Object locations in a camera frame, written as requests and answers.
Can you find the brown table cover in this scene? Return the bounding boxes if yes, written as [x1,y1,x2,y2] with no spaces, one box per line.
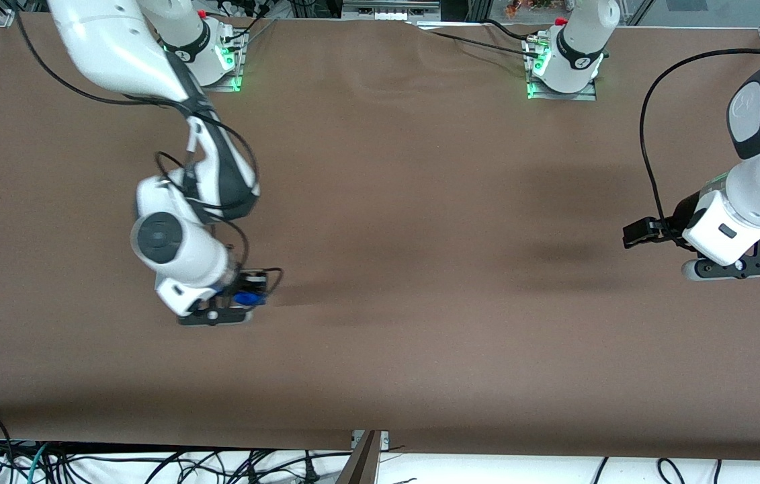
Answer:
[0,13,760,462]

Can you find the aluminium frame profile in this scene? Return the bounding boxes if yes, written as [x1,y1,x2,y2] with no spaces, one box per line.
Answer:
[334,430,384,484]

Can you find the teal floor cable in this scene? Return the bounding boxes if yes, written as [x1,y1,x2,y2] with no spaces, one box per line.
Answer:
[25,442,52,484]

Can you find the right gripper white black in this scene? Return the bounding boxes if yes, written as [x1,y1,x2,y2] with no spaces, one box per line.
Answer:
[156,269,269,318]

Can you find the black cable on table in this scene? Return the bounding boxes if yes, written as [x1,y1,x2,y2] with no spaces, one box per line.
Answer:
[428,30,545,61]
[484,19,542,46]

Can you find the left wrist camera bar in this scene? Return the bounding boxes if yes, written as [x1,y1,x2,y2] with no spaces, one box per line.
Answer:
[681,254,760,282]

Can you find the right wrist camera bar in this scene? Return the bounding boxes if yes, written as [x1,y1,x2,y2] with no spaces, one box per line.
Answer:
[177,306,255,327]

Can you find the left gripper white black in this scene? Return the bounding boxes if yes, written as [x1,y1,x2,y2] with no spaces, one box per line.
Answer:
[623,190,760,267]

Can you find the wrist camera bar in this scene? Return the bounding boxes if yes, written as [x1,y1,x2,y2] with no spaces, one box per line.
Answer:
[177,306,255,327]
[681,254,760,282]

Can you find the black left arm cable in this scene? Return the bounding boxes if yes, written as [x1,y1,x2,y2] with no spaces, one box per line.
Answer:
[639,47,760,237]

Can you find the aluminium rack with sockets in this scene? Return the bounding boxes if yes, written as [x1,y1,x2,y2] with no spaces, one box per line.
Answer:
[341,0,442,22]

